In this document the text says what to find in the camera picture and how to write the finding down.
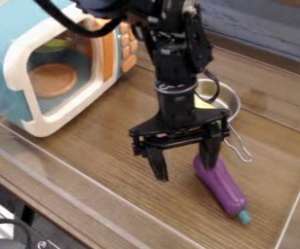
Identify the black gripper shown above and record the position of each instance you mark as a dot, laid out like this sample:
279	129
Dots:
180	124

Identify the purple toy eggplant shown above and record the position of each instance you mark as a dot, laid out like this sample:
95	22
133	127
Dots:
224	188

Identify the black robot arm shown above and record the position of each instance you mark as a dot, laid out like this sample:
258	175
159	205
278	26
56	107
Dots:
169	26

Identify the yellow toy banana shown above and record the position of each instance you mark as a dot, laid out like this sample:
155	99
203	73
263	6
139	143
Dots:
202	104

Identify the orange microwave turntable plate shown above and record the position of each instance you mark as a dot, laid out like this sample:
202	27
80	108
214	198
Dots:
53	79

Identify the blue toy microwave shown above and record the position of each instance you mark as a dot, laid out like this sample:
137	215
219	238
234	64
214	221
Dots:
36	40

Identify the silver pot with wire handle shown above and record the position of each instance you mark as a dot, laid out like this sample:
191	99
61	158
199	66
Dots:
223	97

